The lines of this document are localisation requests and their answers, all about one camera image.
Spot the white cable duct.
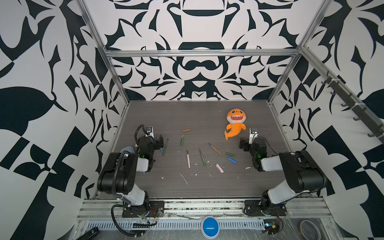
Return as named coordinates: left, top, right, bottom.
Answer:
left=86, top=219, right=265, bottom=231

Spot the pink pen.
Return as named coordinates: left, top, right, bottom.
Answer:
left=186, top=149, right=191, bottom=168

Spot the tape roll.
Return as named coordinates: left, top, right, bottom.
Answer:
left=298, top=220, right=322, bottom=240

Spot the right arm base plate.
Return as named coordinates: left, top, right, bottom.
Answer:
left=243, top=200, right=287, bottom=217

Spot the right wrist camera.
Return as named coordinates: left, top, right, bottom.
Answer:
left=249, top=128, right=259, bottom=145

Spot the blue round button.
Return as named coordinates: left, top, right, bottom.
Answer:
left=201, top=216, right=220, bottom=240

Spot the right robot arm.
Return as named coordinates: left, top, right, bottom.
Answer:
left=239, top=138, right=328, bottom=212

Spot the black hook rail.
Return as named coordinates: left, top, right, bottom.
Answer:
left=322, top=71, right=384, bottom=144

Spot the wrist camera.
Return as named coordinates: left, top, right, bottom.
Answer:
left=145, top=127, right=154, bottom=138
left=249, top=128, right=259, bottom=145

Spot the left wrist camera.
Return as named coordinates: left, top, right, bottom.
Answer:
left=145, top=127, right=154, bottom=138

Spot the blue pen cap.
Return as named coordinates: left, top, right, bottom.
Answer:
left=227, top=157, right=237, bottom=164

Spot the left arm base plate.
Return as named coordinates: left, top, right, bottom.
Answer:
left=122, top=201, right=165, bottom=218

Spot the green pen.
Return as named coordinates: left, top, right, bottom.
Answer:
left=162, top=139, right=169, bottom=156
left=198, top=148, right=207, bottom=167

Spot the black device bottom left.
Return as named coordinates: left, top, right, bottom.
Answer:
left=76, top=227, right=99, bottom=240

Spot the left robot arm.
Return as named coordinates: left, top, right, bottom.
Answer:
left=97, top=136, right=164, bottom=210

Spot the orange shark plush toy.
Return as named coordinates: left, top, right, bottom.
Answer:
left=224, top=109, right=247, bottom=141

